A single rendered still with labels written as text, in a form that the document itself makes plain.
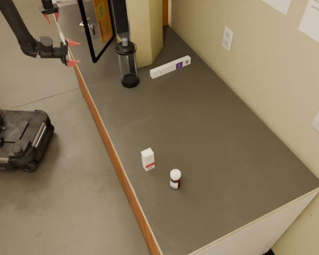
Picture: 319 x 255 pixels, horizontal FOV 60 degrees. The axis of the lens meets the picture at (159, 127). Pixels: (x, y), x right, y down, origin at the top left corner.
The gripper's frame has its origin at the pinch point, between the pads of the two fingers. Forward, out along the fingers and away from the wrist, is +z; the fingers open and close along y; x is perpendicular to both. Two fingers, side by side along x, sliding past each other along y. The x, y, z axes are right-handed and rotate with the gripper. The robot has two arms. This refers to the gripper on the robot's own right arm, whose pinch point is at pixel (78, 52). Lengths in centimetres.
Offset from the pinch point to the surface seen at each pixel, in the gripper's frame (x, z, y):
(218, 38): -33, 66, 20
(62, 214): -5, -11, -119
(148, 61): -10.8, 37.9, -1.3
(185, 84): -36, 49, -5
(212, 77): -39, 65, 0
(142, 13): -16.0, 27.2, 25.9
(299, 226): -110, 83, -51
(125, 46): -25.1, 15.8, 11.9
